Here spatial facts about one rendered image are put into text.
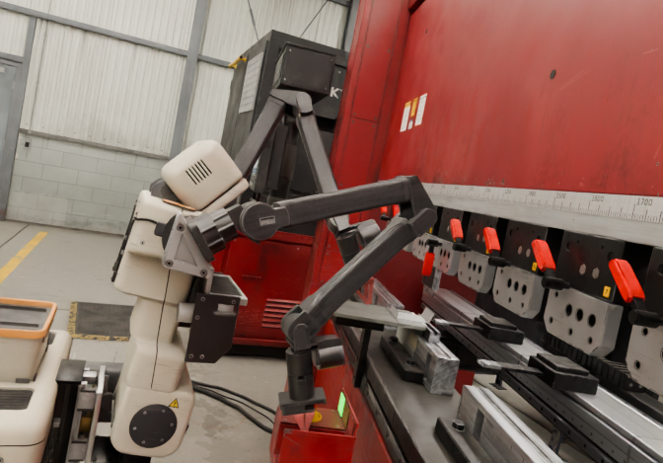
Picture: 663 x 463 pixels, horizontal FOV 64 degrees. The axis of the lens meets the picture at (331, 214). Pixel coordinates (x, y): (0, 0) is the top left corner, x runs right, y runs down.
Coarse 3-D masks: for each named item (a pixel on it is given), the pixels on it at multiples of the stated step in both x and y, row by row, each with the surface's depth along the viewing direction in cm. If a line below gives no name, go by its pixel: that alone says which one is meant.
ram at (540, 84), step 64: (448, 0) 179; (512, 0) 125; (576, 0) 96; (640, 0) 78; (448, 64) 166; (512, 64) 118; (576, 64) 92; (640, 64) 75; (448, 128) 154; (512, 128) 112; (576, 128) 88; (640, 128) 73; (576, 192) 85; (640, 192) 70
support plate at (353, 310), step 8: (344, 304) 157; (352, 304) 160; (360, 304) 162; (336, 312) 146; (344, 312) 147; (352, 312) 149; (360, 312) 151; (368, 312) 153; (376, 312) 155; (384, 312) 157; (408, 312) 164; (368, 320) 146; (376, 320) 147; (384, 320) 147; (392, 320) 149; (400, 320) 151; (416, 328) 148; (424, 328) 148
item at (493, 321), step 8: (432, 320) 159; (440, 320) 159; (480, 320) 162; (488, 320) 158; (496, 320) 160; (504, 320) 163; (464, 328) 158; (472, 328) 158; (480, 328) 159; (488, 328) 155; (496, 328) 155; (504, 328) 156; (512, 328) 156; (488, 336) 154; (496, 336) 155; (504, 336) 155; (512, 336) 155; (520, 336) 155; (520, 344) 156
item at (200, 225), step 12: (204, 216) 107; (216, 216) 108; (228, 216) 108; (192, 228) 103; (204, 228) 106; (216, 228) 106; (228, 228) 108; (204, 240) 104; (216, 240) 107; (228, 240) 110; (204, 252) 104; (216, 252) 109
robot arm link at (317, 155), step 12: (300, 96) 159; (300, 108) 158; (312, 108) 158; (300, 120) 160; (312, 120) 160; (300, 132) 161; (312, 132) 159; (312, 144) 158; (312, 156) 157; (324, 156) 157; (312, 168) 157; (324, 168) 156; (324, 180) 155; (324, 192) 154; (348, 216) 152; (336, 228) 152
